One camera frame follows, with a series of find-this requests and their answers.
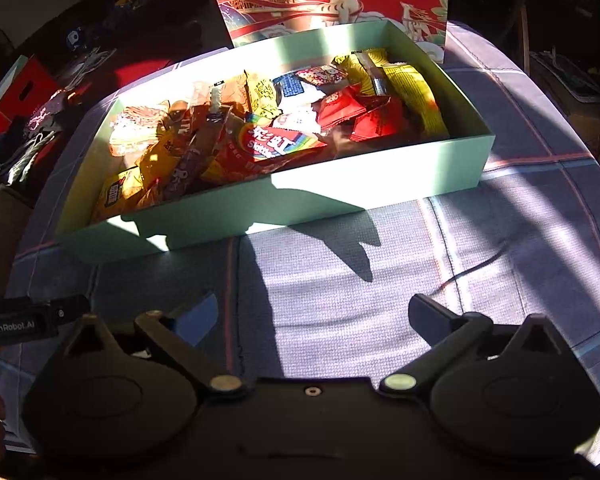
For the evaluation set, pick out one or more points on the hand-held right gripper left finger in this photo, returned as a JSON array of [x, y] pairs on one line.
[[200, 312]]

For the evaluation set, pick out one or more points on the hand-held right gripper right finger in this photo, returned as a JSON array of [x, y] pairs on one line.
[[430, 322]]

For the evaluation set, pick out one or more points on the purple brown snack packet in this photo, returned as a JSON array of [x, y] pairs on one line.
[[185, 175]]

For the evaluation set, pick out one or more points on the yellow cracker packet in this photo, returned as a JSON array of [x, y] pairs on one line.
[[115, 195]]

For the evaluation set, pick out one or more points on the teal cardboard box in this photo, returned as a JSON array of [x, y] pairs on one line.
[[380, 170]]

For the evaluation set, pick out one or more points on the yellow orange pastry packet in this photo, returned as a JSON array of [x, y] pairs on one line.
[[160, 155]]

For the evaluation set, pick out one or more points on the red transparent snack packet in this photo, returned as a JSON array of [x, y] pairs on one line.
[[135, 125]]

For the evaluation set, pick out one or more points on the small red snack packet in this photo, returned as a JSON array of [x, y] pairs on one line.
[[340, 107], [375, 125]]

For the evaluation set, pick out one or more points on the white printed snack packet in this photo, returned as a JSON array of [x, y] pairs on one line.
[[300, 117]]

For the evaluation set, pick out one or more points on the yellow striped snack packet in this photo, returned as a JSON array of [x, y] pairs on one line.
[[420, 100]]

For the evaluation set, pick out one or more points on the yellow cartoon snack packet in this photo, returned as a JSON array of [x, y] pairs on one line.
[[262, 92]]

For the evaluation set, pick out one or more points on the blue snack packet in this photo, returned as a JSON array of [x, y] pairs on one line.
[[290, 85]]

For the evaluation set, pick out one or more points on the yellow green snack packet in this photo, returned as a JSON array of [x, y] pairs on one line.
[[355, 70]]

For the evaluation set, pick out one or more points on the small cartoon candy packet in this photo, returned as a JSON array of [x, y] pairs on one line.
[[322, 76]]

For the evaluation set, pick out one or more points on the blue checked tablecloth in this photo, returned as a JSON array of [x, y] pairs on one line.
[[380, 260]]

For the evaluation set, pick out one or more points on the brown cardboard box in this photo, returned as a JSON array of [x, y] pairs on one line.
[[5, 240]]

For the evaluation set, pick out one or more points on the pile of clothes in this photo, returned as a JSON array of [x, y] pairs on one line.
[[30, 145]]

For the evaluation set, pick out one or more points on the red sofa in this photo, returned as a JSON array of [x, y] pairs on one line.
[[145, 72]]

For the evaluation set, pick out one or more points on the magazines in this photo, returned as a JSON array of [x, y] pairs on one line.
[[90, 62]]

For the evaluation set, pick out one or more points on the wooden table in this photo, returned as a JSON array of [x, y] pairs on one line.
[[525, 35]]

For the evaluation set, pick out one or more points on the red gift bag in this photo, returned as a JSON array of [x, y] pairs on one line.
[[305, 0]]

